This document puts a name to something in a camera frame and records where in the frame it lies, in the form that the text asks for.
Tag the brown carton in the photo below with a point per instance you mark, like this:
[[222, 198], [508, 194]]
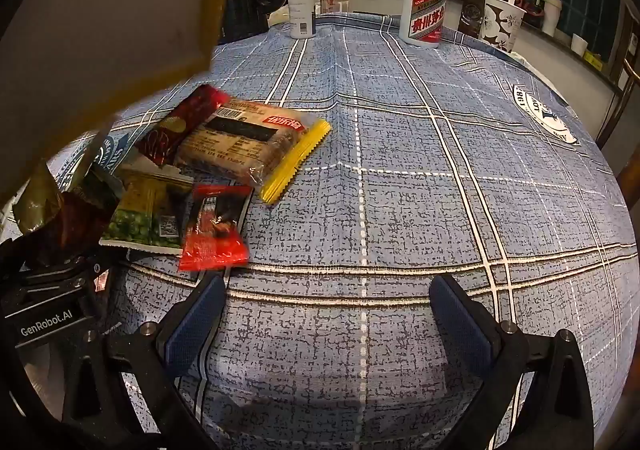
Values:
[[470, 12]]

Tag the bright red snack packet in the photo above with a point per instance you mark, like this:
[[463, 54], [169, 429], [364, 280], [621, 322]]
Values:
[[215, 242]]

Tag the gold snack packet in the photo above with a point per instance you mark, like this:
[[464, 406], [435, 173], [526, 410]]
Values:
[[35, 202]]

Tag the dark red snack packet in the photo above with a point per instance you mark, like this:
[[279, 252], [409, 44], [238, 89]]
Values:
[[170, 127]]

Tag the blue plaid tablecloth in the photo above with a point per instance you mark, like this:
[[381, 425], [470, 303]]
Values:
[[390, 180]]

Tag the green pea snack packet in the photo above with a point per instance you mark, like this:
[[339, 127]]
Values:
[[145, 222]]

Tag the white tumbler with straw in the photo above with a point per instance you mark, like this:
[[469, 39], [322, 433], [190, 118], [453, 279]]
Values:
[[550, 17]]

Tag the yellow-edged white cardboard box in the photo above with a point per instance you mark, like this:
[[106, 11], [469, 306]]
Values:
[[100, 30]]

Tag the wooden chair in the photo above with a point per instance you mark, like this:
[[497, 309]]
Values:
[[625, 95]]

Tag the floral print paper cup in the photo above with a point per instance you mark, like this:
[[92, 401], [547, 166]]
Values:
[[500, 25]]

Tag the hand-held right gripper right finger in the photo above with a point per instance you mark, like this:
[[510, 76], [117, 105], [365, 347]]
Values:
[[462, 325]]

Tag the small yellow box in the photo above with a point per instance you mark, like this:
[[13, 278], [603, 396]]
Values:
[[593, 61]]

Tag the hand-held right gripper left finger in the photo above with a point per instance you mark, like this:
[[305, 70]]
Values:
[[197, 325]]

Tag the red gold-print snack packet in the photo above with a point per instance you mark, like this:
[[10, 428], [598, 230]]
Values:
[[75, 230]]

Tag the small white cup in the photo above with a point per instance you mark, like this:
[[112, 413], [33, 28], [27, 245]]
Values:
[[579, 45]]

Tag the clear yellow-edged cake bar packet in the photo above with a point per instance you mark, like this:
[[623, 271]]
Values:
[[240, 145]]

